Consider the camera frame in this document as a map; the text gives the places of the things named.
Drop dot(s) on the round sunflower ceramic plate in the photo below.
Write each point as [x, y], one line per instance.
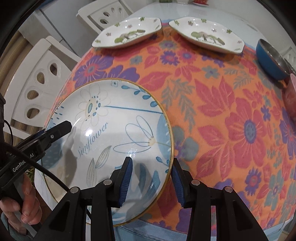
[113, 119]

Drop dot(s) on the white chair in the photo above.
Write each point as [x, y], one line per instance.
[98, 15]
[38, 81]

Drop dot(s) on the floral orange towel mat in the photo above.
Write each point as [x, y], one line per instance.
[229, 121]

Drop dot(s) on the white chair near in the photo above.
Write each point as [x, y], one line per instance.
[38, 81]

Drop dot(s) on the white chair far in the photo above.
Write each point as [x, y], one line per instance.
[98, 15]

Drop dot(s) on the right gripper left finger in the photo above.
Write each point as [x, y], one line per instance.
[108, 194]

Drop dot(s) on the blue steel-lined bowl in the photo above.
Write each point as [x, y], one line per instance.
[271, 60]

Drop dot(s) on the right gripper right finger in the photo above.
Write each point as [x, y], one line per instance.
[192, 193]

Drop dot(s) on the square forest plate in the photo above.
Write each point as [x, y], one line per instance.
[208, 34]
[127, 33]

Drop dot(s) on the red lidded teacup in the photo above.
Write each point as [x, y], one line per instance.
[201, 2]

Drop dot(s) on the pink steel-lined bowl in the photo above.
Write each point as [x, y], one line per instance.
[289, 97]

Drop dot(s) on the person's left hand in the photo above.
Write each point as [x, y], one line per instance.
[30, 213]

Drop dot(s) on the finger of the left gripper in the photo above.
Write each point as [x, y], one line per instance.
[45, 138]

